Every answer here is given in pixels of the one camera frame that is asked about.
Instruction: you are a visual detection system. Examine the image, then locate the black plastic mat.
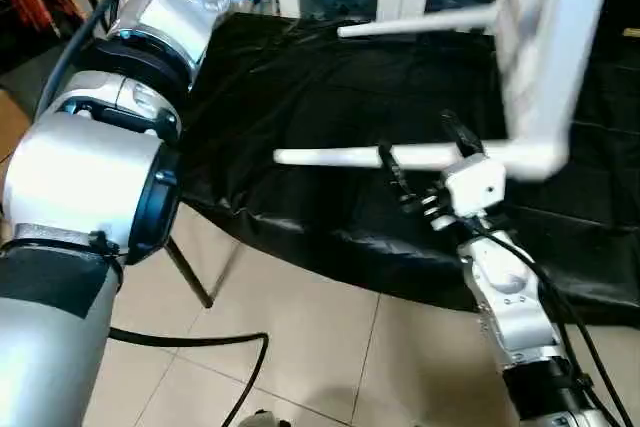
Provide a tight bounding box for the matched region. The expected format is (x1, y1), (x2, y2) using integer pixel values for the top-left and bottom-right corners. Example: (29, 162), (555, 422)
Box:
(175, 12), (640, 326)

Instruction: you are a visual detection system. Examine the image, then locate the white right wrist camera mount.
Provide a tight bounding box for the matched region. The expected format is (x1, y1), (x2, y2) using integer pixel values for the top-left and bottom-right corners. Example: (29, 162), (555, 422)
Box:
(443, 155), (508, 220)

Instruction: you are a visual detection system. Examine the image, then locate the black metal table leg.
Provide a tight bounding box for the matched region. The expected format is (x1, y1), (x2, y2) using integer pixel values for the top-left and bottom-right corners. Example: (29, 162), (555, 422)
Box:
(163, 237), (216, 310)

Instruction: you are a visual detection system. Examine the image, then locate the black floor cable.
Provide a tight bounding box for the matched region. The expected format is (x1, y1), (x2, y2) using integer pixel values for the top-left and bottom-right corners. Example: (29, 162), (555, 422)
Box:
(108, 327), (271, 427)

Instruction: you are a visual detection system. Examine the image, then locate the white plastic table top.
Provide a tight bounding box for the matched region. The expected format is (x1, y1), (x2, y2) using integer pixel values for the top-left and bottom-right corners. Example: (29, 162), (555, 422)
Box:
(495, 0), (616, 185)

